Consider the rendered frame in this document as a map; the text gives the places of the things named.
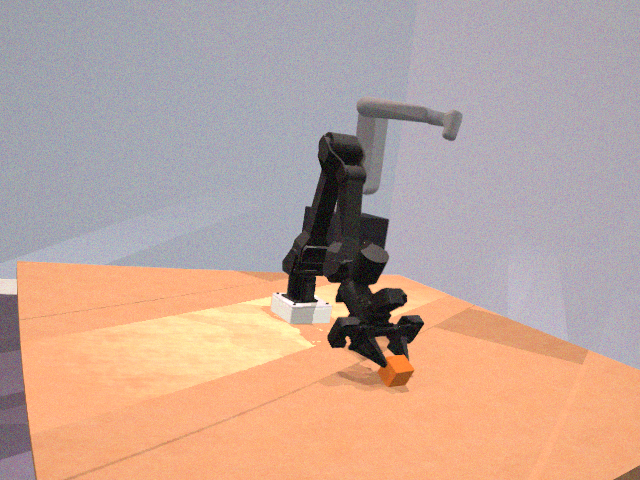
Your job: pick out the orange block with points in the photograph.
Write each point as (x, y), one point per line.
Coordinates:
(398, 371)

